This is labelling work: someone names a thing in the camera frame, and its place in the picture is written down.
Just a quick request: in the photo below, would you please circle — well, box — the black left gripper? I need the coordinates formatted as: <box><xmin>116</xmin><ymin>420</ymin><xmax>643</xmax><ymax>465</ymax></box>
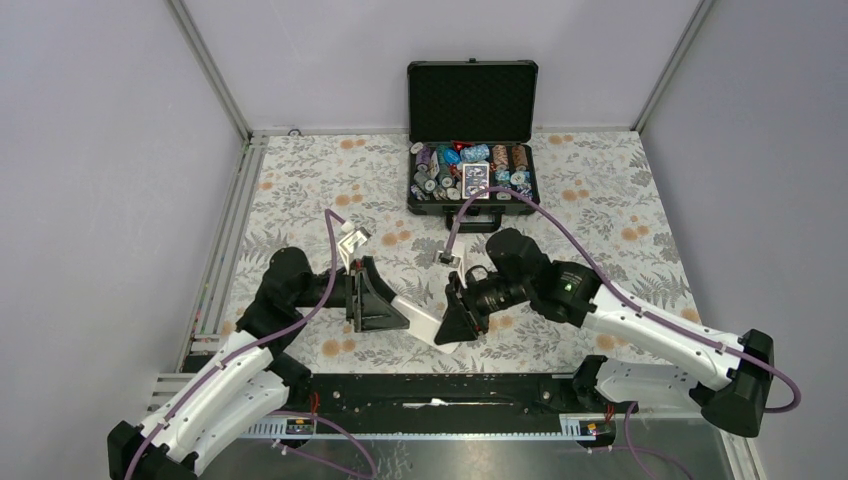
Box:
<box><xmin>293</xmin><ymin>256</ymin><xmax>411</xmax><ymax>331</ymax></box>

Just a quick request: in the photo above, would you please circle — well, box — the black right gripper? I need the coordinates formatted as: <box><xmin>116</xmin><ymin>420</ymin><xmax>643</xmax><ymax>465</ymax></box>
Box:
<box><xmin>435</xmin><ymin>268</ymin><xmax>533</xmax><ymax>346</ymax></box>

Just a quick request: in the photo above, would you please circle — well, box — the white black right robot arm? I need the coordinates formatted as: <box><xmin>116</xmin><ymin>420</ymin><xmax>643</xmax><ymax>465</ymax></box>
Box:
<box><xmin>433</xmin><ymin>228</ymin><xmax>774</xmax><ymax>438</ymax></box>

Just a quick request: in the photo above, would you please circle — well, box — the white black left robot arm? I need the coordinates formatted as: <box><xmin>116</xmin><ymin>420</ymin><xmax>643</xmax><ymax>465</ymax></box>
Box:
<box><xmin>107</xmin><ymin>247</ymin><xmax>440</xmax><ymax>479</ymax></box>

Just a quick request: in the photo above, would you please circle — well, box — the floral patterned table mat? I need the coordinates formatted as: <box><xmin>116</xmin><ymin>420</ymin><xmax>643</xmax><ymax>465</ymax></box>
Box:
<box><xmin>215</xmin><ymin>131</ymin><xmax>704</xmax><ymax>376</ymax></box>

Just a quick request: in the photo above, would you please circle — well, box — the playing card deck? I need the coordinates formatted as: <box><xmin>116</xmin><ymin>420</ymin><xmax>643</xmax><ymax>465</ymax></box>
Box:
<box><xmin>461</xmin><ymin>162</ymin><xmax>491</xmax><ymax>199</ymax></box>

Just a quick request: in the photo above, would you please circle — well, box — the black poker chip case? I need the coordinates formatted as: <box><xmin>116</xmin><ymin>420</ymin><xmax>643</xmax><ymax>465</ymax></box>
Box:
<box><xmin>406</xmin><ymin>59</ymin><xmax>540</xmax><ymax>233</ymax></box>

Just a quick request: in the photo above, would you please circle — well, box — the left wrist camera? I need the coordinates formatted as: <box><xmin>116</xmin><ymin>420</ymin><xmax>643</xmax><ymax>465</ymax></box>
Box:
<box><xmin>336</xmin><ymin>222</ymin><xmax>371</xmax><ymax>272</ymax></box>

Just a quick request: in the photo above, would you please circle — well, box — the black mounting base rail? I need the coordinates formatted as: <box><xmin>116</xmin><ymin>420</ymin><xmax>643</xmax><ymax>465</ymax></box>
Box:
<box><xmin>281</xmin><ymin>373</ymin><xmax>628</xmax><ymax>422</ymax></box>

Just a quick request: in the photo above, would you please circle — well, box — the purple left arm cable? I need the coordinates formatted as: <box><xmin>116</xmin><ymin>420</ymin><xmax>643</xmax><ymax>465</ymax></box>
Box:
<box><xmin>122</xmin><ymin>209</ymin><xmax>352</xmax><ymax>480</ymax></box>

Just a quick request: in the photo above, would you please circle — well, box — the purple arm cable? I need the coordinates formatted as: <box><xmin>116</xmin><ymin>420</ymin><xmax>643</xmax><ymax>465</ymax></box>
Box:
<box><xmin>122</xmin><ymin>209</ymin><xmax>352</xmax><ymax>480</ymax></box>
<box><xmin>442</xmin><ymin>186</ymin><xmax>803</xmax><ymax>415</ymax></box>

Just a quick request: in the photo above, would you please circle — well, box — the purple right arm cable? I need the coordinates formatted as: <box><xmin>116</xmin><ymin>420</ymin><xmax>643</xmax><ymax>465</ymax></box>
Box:
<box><xmin>442</xmin><ymin>186</ymin><xmax>803</xmax><ymax>415</ymax></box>

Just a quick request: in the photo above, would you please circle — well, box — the aluminium frame rail left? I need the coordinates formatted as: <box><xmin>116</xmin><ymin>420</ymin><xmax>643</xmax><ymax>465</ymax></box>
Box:
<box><xmin>176</xmin><ymin>131</ymin><xmax>269</xmax><ymax>373</ymax></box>

